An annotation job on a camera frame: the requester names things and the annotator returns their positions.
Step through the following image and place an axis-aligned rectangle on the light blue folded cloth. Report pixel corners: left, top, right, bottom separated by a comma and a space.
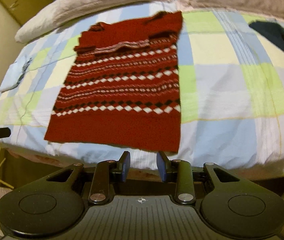
0, 56, 32, 93

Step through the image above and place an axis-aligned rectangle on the red knitted patterned sweater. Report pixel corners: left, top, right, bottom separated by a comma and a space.
44, 11, 183, 152

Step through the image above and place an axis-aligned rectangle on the checkered bed sheet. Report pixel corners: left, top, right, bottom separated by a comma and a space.
0, 2, 284, 180

